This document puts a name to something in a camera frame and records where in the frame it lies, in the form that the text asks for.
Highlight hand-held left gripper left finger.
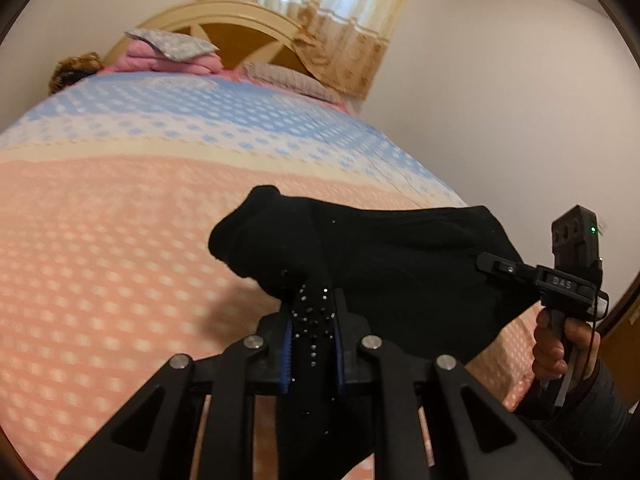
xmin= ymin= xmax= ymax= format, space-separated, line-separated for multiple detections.
xmin=56 ymin=305 xmax=296 ymax=480

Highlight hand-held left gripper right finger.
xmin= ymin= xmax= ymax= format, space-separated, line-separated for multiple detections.
xmin=332 ymin=287 xmax=574 ymax=480

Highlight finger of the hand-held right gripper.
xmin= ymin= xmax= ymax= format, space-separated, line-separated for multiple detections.
xmin=476 ymin=252 xmax=541 ymax=287

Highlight black pants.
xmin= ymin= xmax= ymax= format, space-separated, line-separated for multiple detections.
xmin=207 ymin=185 xmax=542 ymax=480

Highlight person's right forearm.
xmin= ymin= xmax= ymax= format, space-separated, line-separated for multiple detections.
xmin=515 ymin=359 xmax=637 ymax=480

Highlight person's right hand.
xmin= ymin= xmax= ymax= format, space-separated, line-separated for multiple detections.
xmin=531 ymin=307 xmax=601 ymax=392

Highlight brown wooden furniture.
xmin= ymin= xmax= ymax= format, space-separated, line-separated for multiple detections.
xmin=596 ymin=270 xmax=640 ymax=368

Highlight pink and blue dotted bedsheet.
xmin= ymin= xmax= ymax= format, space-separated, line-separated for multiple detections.
xmin=0 ymin=70 xmax=547 ymax=480

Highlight striped pillow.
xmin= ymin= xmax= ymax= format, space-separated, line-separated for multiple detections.
xmin=241 ymin=61 xmax=344 ymax=104

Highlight beige floral window curtain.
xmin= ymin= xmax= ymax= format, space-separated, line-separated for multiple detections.
xmin=197 ymin=0 xmax=431 ymax=101

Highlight folded pink blanket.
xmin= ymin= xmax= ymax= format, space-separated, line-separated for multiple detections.
xmin=97 ymin=41 xmax=247 ymax=82

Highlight grey patterned pillow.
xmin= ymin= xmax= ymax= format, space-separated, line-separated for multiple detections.
xmin=124 ymin=29 xmax=220 ymax=60

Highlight cream wooden headboard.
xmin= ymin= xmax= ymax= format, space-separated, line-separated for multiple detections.
xmin=102 ymin=0 xmax=315 ymax=81

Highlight brown furry item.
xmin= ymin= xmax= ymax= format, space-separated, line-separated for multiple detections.
xmin=47 ymin=52 xmax=104 ymax=96

